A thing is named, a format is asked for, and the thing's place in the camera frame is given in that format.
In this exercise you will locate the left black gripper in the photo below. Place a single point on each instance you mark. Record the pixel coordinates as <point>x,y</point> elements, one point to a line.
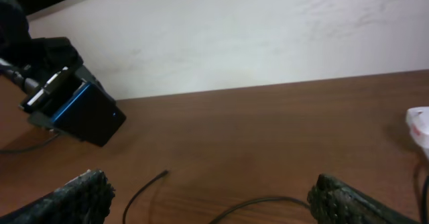
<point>39,59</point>

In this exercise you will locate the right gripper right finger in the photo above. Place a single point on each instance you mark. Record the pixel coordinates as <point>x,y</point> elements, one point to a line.
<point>334,202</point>

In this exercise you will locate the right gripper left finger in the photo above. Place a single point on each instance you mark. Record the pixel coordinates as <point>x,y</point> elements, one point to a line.
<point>85,199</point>

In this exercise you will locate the blue Samsung Galaxy smartphone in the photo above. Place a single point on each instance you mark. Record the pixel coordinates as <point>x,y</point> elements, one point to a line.
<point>89,115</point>

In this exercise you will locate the white power strip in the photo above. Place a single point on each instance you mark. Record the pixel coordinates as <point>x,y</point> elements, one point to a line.
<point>417,121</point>

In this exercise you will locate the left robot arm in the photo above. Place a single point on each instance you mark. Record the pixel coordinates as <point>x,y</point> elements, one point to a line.
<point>15,29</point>

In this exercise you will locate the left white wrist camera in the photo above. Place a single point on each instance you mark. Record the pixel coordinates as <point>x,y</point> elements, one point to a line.
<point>53,94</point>

